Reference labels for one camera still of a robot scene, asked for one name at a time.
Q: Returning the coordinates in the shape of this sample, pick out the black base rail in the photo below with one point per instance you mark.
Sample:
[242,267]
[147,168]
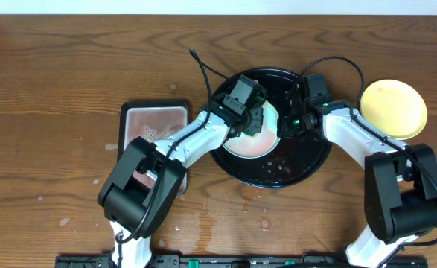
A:
[174,261]

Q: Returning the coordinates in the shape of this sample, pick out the mint plate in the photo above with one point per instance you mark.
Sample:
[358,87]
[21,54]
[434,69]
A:
[260,144]

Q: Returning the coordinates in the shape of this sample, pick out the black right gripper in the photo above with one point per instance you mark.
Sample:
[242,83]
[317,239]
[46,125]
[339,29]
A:
[284,131]

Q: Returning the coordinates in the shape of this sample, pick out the black rectangular soapy tray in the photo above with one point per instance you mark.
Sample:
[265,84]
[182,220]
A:
[151,119]

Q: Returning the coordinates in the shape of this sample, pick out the green and yellow sponge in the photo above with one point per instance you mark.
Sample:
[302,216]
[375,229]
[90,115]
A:
[255,118]

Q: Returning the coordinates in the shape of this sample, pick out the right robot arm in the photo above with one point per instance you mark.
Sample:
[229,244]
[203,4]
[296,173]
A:
[400,181]

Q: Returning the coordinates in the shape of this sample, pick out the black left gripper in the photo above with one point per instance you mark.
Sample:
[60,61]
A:
[255,120]

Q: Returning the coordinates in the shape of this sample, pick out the yellow plate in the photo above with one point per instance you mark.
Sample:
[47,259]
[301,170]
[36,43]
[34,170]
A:
[395,108]

